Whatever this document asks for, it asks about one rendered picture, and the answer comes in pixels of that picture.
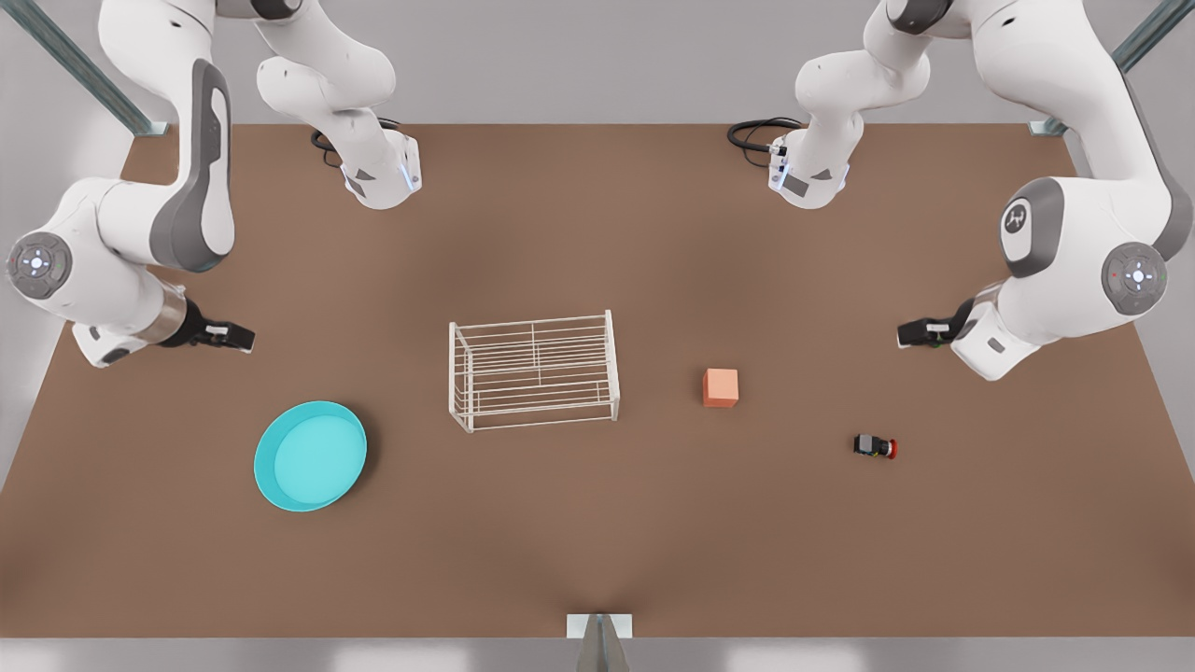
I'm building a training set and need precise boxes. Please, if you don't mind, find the turquoise round plate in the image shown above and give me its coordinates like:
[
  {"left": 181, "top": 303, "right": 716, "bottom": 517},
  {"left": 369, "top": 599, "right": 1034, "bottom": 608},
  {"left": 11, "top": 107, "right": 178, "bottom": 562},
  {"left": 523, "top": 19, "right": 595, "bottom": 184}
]
[{"left": 254, "top": 401, "right": 369, "bottom": 513}]

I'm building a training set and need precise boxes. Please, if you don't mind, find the black cable loop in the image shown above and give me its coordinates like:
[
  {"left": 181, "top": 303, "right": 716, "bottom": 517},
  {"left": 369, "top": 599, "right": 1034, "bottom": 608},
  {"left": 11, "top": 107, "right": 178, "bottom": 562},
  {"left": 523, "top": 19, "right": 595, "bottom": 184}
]
[
  {"left": 311, "top": 118, "right": 402, "bottom": 169},
  {"left": 727, "top": 117, "right": 806, "bottom": 169}
]

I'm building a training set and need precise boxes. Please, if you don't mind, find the silver frame post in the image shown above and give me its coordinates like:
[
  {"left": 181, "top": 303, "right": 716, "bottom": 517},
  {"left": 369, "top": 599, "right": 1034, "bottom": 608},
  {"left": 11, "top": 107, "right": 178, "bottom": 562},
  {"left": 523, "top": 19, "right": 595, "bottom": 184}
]
[
  {"left": 0, "top": 0, "right": 171, "bottom": 138},
  {"left": 567, "top": 613, "right": 633, "bottom": 672},
  {"left": 1029, "top": 0, "right": 1195, "bottom": 139}
]

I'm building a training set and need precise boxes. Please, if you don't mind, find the white wire shelf rack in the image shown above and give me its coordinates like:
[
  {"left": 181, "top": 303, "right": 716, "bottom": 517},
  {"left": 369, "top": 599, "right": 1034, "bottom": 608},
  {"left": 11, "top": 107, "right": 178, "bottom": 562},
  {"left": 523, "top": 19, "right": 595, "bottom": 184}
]
[{"left": 448, "top": 310, "right": 622, "bottom": 433}]

